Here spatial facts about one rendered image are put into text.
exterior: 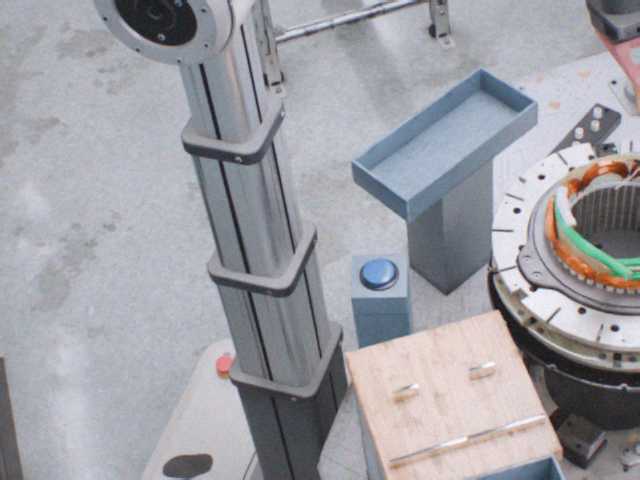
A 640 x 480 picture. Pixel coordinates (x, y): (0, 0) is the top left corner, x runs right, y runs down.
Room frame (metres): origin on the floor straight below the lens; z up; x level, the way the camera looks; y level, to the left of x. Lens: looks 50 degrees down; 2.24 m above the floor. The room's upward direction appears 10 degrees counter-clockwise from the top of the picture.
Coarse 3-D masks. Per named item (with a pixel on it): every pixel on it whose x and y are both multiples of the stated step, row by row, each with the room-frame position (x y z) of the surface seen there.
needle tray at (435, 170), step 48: (480, 96) 1.25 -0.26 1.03; (528, 96) 1.19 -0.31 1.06; (384, 144) 1.16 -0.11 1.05; (432, 144) 1.17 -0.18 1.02; (480, 144) 1.12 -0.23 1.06; (384, 192) 1.08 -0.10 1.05; (432, 192) 1.07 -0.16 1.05; (480, 192) 1.13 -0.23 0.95; (432, 240) 1.11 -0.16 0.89; (480, 240) 1.13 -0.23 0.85
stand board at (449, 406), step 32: (480, 320) 0.84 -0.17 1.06; (352, 352) 0.82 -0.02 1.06; (384, 352) 0.82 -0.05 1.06; (416, 352) 0.81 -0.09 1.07; (448, 352) 0.80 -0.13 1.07; (480, 352) 0.79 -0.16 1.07; (512, 352) 0.79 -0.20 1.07; (384, 384) 0.77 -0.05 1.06; (448, 384) 0.76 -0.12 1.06; (480, 384) 0.75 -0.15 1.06; (512, 384) 0.74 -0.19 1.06; (384, 416) 0.73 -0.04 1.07; (416, 416) 0.72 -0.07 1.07; (448, 416) 0.72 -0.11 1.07; (480, 416) 0.71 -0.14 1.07; (512, 416) 0.70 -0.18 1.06; (384, 448) 0.69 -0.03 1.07; (416, 448) 0.68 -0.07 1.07; (480, 448) 0.67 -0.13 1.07; (512, 448) 0.66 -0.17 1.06; (544, 448) 0.66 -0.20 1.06
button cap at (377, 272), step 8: (368, 264) 0.97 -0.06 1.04; (376, 264) 0.96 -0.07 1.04; (384, 264) 0.96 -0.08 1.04; (392, 264) 0.96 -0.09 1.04; (368, 272) 0.95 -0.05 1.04; (376, 272) 0.95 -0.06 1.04; (384, 272) 0.95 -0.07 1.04; (392, 272) 0.95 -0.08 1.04; (368, 280) 0.94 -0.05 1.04; (376, 280) 0.94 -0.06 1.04; (384, 280) 0.94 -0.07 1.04; (392, 280) 0.94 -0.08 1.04
